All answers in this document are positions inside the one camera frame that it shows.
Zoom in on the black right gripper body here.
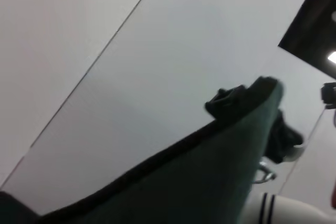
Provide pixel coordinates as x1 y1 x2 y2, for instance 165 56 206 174
264 108 306 165

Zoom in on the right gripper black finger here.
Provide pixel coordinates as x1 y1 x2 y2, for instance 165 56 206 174
204 84 253 120

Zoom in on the grey orange black-trimmed towel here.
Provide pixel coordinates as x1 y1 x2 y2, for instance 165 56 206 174
0 76 286 224

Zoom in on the black robot head unit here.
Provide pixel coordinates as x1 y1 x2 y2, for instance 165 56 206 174
320 82 336 110

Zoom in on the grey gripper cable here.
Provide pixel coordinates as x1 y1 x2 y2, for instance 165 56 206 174
252 160 277 184

